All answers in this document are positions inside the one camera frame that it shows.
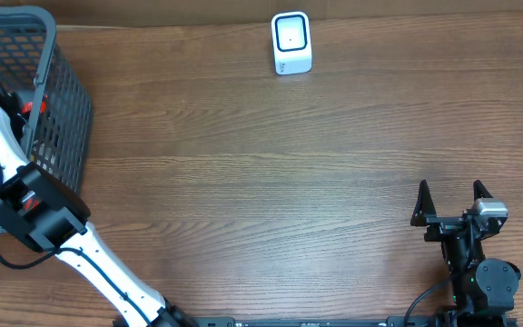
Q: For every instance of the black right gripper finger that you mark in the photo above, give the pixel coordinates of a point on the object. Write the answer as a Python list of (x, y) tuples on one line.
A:
[(424, 208), (480, 191)]

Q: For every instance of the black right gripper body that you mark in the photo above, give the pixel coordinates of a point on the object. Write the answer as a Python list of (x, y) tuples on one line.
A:
[(445, 228)]

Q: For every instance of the orange long noodle packet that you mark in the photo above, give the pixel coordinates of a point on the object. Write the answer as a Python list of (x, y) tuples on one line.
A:
[(28, 107)]

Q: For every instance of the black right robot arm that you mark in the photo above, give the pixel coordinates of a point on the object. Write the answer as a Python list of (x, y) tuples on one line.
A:
[(483, 289)]

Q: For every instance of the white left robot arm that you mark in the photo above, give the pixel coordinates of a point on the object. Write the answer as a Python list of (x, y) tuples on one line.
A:
[(49, 218)]

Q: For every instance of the white barcode scanner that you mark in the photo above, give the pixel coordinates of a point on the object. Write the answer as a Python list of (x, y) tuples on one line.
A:
[(291, 43)]

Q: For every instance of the brown cardboard backdrop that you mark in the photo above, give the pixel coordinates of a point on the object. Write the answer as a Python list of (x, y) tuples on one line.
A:
[(144, 13)]

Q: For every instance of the grey plastic shopping basket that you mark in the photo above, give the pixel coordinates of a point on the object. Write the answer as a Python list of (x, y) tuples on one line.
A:
[(33, 67)]

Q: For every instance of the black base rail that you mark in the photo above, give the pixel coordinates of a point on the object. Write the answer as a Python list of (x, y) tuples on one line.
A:
[(391, 321)]

